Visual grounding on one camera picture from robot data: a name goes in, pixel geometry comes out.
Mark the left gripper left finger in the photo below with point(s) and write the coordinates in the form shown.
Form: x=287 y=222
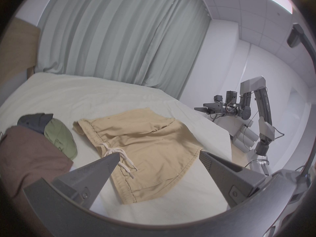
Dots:
x=91 y=176

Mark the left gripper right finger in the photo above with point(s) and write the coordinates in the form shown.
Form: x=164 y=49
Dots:
x=229 y=179

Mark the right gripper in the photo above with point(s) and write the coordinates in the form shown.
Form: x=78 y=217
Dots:
x=218 y=109

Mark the beige shorts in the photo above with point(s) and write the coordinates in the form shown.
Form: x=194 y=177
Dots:
x=148 y=144

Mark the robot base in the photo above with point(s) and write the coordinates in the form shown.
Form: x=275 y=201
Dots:
x=246 y=137

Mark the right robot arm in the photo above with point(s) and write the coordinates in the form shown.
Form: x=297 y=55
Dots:
x=253 y=86

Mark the bed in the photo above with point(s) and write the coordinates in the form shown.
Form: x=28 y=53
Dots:
x=123 y=95

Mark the green garment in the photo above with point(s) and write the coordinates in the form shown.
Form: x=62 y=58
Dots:
x=61 y=139

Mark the pale green curtain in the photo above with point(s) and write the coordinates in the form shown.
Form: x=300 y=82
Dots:
x=177 y=58
x=86 y=33

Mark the brown garment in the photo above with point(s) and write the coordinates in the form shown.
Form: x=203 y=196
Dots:
x=27 y=162

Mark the black garment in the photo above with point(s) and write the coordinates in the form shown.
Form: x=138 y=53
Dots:
x=32 y=122

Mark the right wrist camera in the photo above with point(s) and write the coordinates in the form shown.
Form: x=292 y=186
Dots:
x=218 y=98

